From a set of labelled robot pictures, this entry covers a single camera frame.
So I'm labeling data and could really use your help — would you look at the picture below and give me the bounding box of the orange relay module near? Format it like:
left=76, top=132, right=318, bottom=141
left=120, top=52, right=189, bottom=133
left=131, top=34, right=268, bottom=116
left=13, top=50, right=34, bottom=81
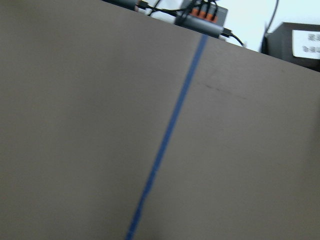
left=174, top=0, right=233, bottom=39

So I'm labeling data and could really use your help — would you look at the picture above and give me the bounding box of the black box with label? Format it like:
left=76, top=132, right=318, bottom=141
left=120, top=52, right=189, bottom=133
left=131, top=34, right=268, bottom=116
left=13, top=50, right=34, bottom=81
left=261, top=22, right=320, bottom=72

